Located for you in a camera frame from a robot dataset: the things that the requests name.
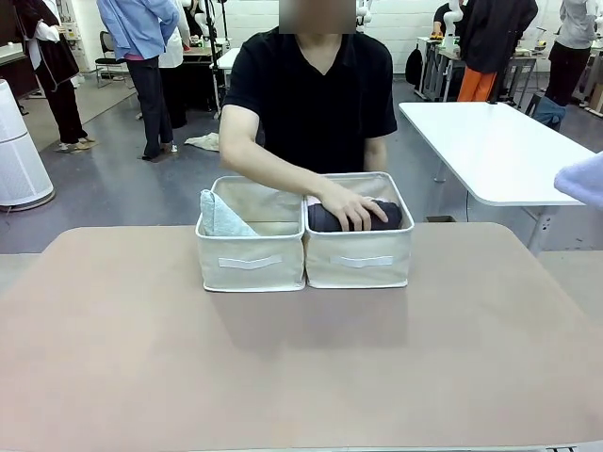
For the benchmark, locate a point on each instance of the large white table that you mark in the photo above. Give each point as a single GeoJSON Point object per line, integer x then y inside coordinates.
{"type": "Point", "coordinates": [494, 150]}

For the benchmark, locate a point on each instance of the teal folded towel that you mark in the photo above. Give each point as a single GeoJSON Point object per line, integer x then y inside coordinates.
{"type": "Point", "coordinates": [221, 219]}

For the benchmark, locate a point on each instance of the person in orange trousers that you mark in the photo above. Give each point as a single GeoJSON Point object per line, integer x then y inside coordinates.
{"type": "Point", "coordinates": [494, 37]}

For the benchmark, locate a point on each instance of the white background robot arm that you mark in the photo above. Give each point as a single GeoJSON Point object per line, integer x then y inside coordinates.
{"type": "Point", "coordinates": [453, 19]}

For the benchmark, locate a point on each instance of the blue grey jacket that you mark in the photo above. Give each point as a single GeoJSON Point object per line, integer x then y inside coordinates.
{"type": "Point", "coordinates": [551, 113]}

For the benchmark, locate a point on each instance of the black backpack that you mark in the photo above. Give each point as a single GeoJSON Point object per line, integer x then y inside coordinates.
{"type": "Point", "coordinates": [415, 66]}

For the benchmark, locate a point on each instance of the person's right forearm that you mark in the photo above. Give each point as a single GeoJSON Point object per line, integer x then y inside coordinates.
{"type": "Point", "coordinates": [273, 174]}

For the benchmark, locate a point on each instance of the person in blue shirt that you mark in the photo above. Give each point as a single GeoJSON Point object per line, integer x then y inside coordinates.
{"type": "Point", "coordinates": [141, 37]}

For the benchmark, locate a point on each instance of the black tripod stand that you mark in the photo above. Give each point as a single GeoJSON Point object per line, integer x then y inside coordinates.
{"type": "Point", "coordinates": [216, 70]}

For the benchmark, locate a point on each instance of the black office chair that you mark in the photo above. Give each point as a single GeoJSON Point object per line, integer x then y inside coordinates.
{"type": "Point", "coordinates": [106, 47]}

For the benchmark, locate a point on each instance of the person in grey shirt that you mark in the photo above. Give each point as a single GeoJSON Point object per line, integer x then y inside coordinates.
{"type": "Point", "coordinates": [572, 47]}

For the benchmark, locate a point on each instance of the beige fabric storage bin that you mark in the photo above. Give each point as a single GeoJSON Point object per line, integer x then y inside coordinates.
{"type": "Point", "coordinates": [254, 263]}
{"type": "Point", "coordinates": [358, 261]}

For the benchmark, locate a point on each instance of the person's right hand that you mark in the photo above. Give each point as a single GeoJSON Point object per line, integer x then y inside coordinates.
{"type": "Point", "coordinates": [351, 207]}

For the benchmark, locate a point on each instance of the person in white top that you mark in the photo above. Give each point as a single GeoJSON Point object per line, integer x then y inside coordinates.
{"type": "Point", "coordinates": [172, 52]}

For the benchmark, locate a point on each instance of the cream cloth on floor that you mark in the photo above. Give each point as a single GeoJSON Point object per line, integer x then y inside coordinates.
{"type": "Point", "coordinates": [202, 141]}

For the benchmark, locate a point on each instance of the lavender towel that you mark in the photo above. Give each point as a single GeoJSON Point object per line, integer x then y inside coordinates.
{"type": "Point", "coordinates": [581, 183]}

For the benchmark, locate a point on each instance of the grey metal desk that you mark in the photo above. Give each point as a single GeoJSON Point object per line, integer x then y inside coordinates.
{"type": "Point", "coordinates": [431, 70]}

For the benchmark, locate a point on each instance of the white cylindrical air purifier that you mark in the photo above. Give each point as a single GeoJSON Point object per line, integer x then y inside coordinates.
{"type": "Point", "coordinates": [21, 155]}

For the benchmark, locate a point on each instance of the dark grey towel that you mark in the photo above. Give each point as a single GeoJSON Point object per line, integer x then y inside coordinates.
{"type": "Point", "coordinates": [325, 221]}

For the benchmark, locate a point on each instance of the seated person in black shirt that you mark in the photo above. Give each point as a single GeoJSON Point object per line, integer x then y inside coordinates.
{"type": "Point", "coordinates": [306, 94]}

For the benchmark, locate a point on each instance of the person in dark vest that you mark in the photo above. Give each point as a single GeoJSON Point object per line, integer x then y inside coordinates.
{"type": "Point", "coordinates": [52, 56]}

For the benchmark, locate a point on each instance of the brown wooden desk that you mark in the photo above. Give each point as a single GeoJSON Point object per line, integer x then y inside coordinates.
{"type": "Point", "coordinates": [14, 56]}

